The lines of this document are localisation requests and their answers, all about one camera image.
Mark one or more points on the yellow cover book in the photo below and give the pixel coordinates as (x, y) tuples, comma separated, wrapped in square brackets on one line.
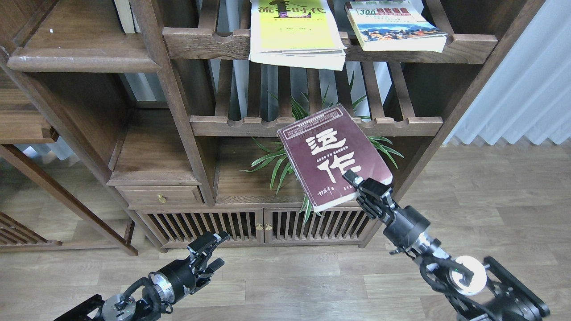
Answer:
[(295, 33)]

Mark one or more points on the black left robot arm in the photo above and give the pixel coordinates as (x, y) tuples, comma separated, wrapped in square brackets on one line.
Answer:
[(150, 297)]

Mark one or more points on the maroon book white characters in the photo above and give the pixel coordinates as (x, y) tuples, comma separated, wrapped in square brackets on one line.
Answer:
[(322, 147)]

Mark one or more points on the blue landscape cover book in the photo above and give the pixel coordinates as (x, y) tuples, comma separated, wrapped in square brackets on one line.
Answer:
[(393, 25)]

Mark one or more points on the green spider plant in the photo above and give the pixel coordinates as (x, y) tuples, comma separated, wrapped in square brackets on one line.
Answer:
[(280, 158)]

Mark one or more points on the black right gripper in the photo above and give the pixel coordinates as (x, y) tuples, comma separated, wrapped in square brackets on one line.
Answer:
[(405, 228)]

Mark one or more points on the brass drawer knob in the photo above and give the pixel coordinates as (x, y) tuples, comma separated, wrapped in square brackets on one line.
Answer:
[(161, 198)]

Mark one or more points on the white pleated curtain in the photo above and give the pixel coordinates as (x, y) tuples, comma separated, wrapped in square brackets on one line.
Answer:
[(528, 97)]

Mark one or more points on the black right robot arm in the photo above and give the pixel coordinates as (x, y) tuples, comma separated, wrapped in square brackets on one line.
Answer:
[(477, 290)]

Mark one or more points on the white upright book spine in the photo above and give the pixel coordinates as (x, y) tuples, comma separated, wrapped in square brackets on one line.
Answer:
[(123, 9)]

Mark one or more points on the dark wooden bookshelf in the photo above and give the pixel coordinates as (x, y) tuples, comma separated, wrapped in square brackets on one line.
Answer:
[(173, 109)]

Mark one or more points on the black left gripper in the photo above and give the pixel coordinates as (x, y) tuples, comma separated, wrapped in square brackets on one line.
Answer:
[(180, 277)]

